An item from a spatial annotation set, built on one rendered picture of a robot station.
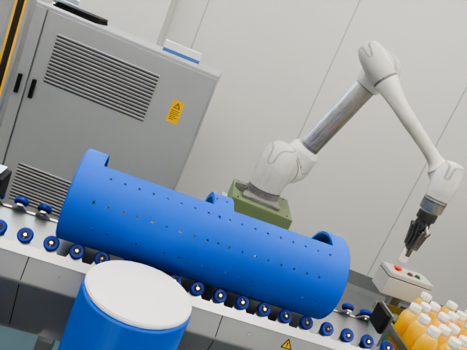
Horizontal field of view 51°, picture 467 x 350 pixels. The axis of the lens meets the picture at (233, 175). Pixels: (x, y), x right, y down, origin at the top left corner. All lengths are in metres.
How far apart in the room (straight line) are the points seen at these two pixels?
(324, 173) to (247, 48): 1.30
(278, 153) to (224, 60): 2.26
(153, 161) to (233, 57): 1.49
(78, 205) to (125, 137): 1.78
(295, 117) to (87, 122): 1.91
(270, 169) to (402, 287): 0.72
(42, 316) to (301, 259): 0.81
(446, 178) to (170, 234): 1.10
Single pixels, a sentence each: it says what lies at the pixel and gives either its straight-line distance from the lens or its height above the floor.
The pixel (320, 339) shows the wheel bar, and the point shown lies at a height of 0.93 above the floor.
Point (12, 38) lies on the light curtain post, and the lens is 1.83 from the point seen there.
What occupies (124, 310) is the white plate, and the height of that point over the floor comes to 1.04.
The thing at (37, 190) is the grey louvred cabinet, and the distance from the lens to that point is 3.43.
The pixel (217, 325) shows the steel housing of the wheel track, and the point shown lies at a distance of 1.60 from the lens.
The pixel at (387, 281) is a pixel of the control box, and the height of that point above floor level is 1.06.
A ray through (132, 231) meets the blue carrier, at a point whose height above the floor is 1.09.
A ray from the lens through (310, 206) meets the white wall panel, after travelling 4.58.
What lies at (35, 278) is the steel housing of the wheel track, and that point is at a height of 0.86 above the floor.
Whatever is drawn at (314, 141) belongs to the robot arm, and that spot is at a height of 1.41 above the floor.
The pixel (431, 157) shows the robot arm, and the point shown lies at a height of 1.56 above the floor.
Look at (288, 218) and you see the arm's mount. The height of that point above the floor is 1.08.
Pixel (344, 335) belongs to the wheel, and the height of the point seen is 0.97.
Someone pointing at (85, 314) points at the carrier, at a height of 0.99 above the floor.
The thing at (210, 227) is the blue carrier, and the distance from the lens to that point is 1.45.
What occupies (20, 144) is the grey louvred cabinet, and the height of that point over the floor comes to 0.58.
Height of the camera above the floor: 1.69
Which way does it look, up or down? 14 degrees down
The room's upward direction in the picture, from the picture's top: 23 degrees clockwise
